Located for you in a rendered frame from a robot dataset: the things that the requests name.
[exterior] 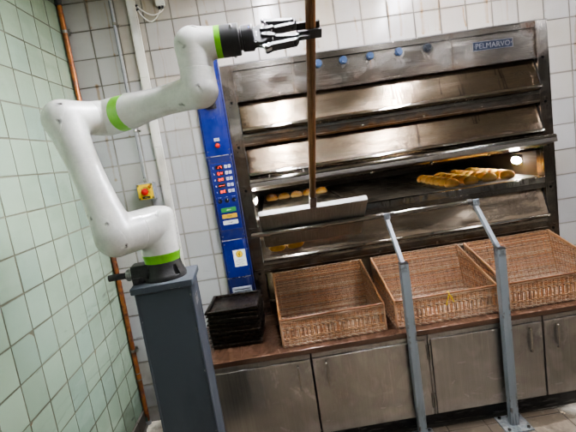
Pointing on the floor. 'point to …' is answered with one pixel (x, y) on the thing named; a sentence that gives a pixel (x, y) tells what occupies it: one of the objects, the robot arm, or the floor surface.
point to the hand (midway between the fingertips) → (309, 29)
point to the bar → (512, 421)
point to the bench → (398, 375)
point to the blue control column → (218, 129)
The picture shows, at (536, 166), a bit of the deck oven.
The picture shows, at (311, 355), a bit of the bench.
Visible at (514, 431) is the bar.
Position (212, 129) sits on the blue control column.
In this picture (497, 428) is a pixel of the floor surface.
